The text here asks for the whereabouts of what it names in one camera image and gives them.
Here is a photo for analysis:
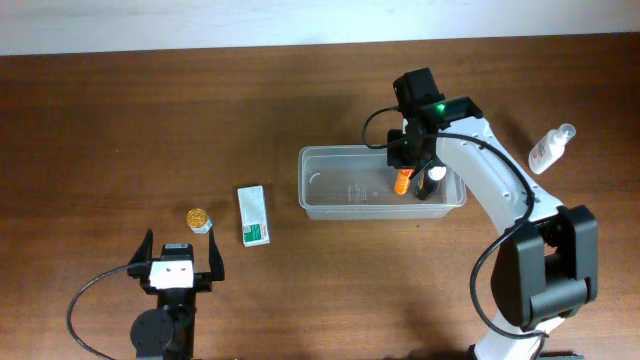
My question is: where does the black cable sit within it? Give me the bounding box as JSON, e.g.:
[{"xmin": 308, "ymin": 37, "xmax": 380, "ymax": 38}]
[
  {"xmin": 361, "ymin": 105, "xmax": 549, "ymax": 341},
  {"xmin": 66, "ymin": 263, "xmax": 146, "ymax": 360}
]

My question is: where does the small jar gold lid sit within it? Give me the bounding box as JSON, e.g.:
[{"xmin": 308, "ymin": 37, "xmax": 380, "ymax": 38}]
[{"xmin": 186, "ymin": 208, "xmax": 213, "ymax": 234}]

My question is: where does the white lotion bottle clear cap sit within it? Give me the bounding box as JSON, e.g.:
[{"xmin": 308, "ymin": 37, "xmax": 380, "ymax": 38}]
[{"xmin": 528, "ymin": 123, "xmax": 576, "ymax": 175}]

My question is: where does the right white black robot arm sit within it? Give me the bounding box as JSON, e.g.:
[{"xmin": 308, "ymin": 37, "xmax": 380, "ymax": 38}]
[{"xmin": 385, "ymin": 68, "xmax": 598, "ymax": 359}]

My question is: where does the right black cable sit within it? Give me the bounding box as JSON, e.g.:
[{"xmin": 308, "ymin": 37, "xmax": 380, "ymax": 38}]
[{"xmin": 361, "ymin": 105, "xmax": 549, "ymax": 341}]

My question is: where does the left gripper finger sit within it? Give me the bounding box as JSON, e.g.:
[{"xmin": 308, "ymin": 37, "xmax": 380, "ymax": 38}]
[
  {"xmin": 207, "ymin": 228, "xmax": 225, "ymax": 283},
  {"xmin": 129, "ymin": 229, "xmax": 153, "ymax": 265}
]

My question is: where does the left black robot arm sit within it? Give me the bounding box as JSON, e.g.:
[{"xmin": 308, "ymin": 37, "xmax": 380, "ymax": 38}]
[{"xmin": 127, "ymin": 230, "xmax": 225, "ymax": 360}]

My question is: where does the clear plastic container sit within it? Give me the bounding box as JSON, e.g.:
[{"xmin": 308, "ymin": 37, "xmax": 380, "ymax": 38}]
[{"xmin": 298, "ymin": 145, "xmax": 467, "ymax": 220}]

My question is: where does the white green medicine box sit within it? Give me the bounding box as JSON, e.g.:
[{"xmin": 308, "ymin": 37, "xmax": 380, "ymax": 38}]
[{"xmin": 237, "ymin": 186, "xmax": 271, "ymax": 247}]

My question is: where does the left black cable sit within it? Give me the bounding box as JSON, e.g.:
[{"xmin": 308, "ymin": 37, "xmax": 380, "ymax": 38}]
[{"xmin": 66, "ymin": 263, "xmax": 146, "ymax": 360}]

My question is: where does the dark bottle white cap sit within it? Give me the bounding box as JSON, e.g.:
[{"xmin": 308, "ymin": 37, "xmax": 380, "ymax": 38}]
[{"xmin": 416, "ymin": 166, "xmax": 447, "ymax": 201}]

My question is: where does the orange tube white cap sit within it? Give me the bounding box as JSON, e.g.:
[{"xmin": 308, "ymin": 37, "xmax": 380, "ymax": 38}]
[{"xmin": 394, "ymin": 169, "xmax": 414, "ymax": 196}]

